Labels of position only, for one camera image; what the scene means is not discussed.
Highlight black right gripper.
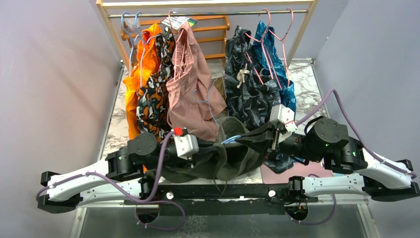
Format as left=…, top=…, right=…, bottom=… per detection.
left=237, top=119, right=326, bottom=163

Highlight olive green shorts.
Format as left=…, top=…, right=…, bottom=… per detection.
left=160, top=116, right=264, bottom=183

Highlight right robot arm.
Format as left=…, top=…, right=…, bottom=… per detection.
left=237, top=117, right=420, bottom=202

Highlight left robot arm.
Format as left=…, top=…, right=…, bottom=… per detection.
left=36, top=131, right=221, bottom=214

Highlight dusty pink shorts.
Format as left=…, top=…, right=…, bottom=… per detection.
left=166, top=23, right=227, bottom=141

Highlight black shark print shorts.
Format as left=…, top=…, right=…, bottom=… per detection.
left=224, top=26, right=282, bottom=131

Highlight orange black camo shorts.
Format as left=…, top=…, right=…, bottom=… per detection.
left=136, top=27, right=175, bottom=143

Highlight pink hanger on pink shorts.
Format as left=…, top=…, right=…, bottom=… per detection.
left=168, top=10, right=187, bottom=79

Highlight blue shark print shorts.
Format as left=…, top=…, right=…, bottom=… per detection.
left=253, top=21, right=297, bottom=112

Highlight blue hanger on orange shorts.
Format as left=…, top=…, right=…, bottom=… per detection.
left=121, top=12, right=161, bottom=87

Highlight pink mat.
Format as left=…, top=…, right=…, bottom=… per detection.
left=261, top=162, right=332, bottom=184

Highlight metal hanging rod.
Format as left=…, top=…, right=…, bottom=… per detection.
left=107, top=10, right=309, bottom=18

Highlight colourful marker box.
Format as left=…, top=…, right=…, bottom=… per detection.
left=161, top=16, right=198, bottom=30

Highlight wooden ladder shelf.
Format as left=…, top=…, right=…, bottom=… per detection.
left=120, top=15, right=230, bottom=61

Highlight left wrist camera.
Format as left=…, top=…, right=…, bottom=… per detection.
left=173, top=127, right=199, bottom=161

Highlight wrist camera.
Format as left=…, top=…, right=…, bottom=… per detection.
left=173, top=127, right=199, bottom=161
left=269, top=104, right=298, bottom=132

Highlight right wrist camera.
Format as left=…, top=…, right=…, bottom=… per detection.
left=269, top=104, right=298, bottom=132

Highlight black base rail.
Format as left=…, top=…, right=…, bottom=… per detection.
left=124, top=183, right=319, bottom=216

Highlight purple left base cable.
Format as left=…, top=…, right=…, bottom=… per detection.
left=135, top=200, right=187, bottom=231

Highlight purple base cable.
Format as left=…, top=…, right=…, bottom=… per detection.
left=135, top=200, right=187, bottom=231
left=284, top=174, right=338, bottom=227

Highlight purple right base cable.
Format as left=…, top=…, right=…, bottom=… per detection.
left=284, top=174, right=338, bottom=227

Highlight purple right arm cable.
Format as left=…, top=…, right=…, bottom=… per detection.
left=295, top=88, right=418, bottom=179

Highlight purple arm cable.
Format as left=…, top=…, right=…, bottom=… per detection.
left=36, top=130, right=174, bottom=204
left=295, top=88, right=418, bottom=179

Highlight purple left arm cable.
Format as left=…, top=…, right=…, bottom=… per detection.
left=36, top=130, right=174, bottom=204

